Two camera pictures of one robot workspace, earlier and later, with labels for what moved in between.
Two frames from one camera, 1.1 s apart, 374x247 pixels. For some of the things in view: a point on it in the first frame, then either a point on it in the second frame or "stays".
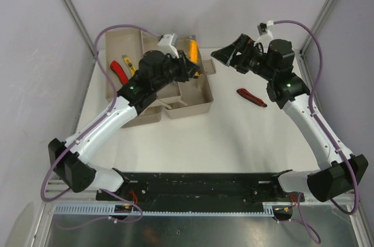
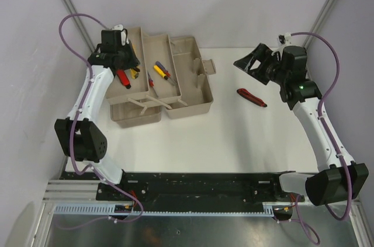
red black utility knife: (243, 93) stays
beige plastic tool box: (124, 48) stays
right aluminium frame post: (300, 53) stays
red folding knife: (117, 68) stays
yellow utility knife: (193, 53) → (134, 49)
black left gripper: (186, 69) → (134, 61)
